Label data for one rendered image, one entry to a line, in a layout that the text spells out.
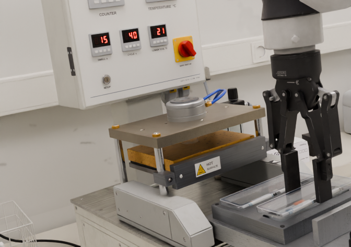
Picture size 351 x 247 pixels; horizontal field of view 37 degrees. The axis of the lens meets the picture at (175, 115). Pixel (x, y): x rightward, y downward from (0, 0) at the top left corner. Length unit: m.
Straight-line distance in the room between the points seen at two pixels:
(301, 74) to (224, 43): 0.95
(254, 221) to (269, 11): 0.32
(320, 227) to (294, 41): 0.27
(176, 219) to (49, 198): 0.77
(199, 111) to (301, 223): 0.34
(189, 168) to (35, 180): 0.72
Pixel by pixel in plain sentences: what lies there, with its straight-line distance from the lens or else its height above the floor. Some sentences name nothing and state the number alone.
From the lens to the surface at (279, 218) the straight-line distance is 0.80.
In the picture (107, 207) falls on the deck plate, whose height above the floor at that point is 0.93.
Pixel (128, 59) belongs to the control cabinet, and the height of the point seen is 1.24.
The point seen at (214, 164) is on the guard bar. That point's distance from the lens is 0.99.
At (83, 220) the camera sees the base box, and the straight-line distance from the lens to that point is 1.23.
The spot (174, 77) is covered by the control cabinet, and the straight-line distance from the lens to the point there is 1.20.
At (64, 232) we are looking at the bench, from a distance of 1.57.
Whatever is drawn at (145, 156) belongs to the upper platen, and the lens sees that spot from 1.04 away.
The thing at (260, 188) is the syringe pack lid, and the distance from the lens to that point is 0.93.
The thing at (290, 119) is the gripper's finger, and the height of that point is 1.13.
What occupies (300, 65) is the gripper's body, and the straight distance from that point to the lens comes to 0.79.
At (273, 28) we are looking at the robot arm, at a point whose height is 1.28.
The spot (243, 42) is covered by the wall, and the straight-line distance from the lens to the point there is 1.77.
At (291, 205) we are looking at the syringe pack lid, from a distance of 0.83.
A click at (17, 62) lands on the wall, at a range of 1.53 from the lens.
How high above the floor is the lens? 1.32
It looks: 11 degrees down
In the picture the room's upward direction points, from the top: 8 degrees counter-clockwise
